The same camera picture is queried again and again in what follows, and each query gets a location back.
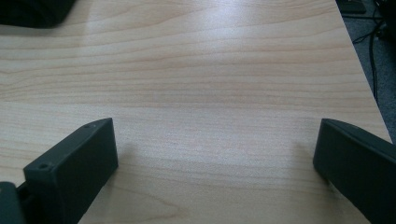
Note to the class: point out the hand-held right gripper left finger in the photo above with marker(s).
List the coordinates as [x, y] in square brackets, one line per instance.
[71, 165]

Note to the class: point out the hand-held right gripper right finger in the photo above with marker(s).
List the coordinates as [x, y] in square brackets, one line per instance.
[361, 168]

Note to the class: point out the black cloth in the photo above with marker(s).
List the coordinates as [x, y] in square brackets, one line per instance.
[31, 12]

